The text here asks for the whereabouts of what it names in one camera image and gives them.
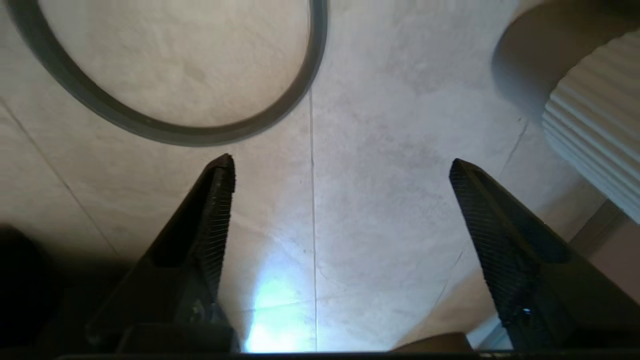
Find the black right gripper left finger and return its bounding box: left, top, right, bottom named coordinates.
left=85, top=153, right=241, bottom=353

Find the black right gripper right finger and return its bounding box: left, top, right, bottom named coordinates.
left=448, top=158, right=640, bottom=351

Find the black bin ring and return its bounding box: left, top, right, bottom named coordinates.
left=7, top=0, right=329, bottom=147

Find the white ribbed round stool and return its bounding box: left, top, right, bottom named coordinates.
left=542, top=30, right=640, bottom=223

